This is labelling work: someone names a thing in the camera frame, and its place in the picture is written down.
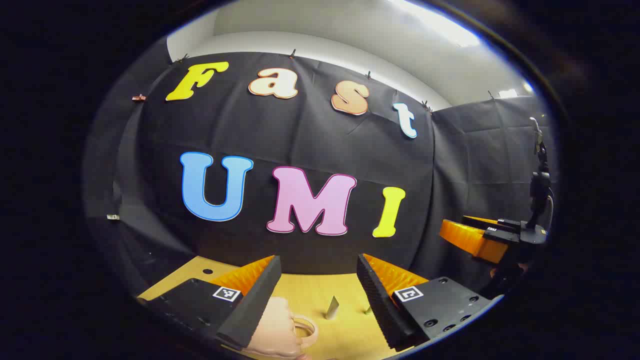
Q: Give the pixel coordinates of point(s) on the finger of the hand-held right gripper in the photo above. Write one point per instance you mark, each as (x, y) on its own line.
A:
(492, 223)
(470, 240)

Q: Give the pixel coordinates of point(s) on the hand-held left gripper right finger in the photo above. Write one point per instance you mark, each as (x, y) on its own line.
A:
(377, 305)

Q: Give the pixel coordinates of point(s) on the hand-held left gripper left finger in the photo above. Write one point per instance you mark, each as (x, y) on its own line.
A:
(252, 305)

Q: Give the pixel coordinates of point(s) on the pink suitcase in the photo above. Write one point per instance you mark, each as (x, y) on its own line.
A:
(275, 330)

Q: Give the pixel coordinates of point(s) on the ceiling light panel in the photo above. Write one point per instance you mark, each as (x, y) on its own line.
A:
(508, 93)

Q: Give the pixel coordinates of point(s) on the black backdrop cloth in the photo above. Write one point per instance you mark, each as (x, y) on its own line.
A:
(310, 130)

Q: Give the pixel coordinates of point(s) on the copper binder clip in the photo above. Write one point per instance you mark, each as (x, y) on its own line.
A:
(139, 98)

